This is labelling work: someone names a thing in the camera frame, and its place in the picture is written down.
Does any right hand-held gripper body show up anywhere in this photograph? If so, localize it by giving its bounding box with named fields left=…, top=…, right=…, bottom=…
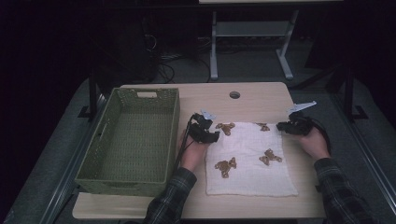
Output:
left=285, top=100, right=318, bottom=137

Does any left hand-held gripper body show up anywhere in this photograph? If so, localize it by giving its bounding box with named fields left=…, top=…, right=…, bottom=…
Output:
left=188, top=108, right=217, bottom=144

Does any white cloth with brown prints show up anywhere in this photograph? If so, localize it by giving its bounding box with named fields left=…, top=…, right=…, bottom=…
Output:
left=205, top=121, right=299, bottom=198

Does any green woven basket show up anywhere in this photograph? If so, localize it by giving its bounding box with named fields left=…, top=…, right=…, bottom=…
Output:
left=74, top=87, right=181, bottom=198

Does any person's right hand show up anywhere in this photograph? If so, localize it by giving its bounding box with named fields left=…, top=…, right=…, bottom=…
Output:
left=294, top=126, right=332, bottom=161

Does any person's left hand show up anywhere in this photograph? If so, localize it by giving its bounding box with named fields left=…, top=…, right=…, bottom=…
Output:
left=178, top=130, right=210, bottom=173

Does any black metal stand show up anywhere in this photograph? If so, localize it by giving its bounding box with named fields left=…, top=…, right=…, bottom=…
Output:
left=78, top=64, right=101, bottom=121
left=342, top=64, right=369, bottom=123

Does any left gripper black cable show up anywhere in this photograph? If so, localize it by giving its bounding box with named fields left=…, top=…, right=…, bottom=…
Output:
left=172, top=113, right=201, bottom=173

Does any bundle of floor cables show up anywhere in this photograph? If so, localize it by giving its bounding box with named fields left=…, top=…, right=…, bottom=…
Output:
left=143, top=32, right=213, bottom=84

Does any white metal desk frame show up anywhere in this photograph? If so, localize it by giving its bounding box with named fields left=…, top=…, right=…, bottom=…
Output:
left=198, top=0, right=344, bottom=82

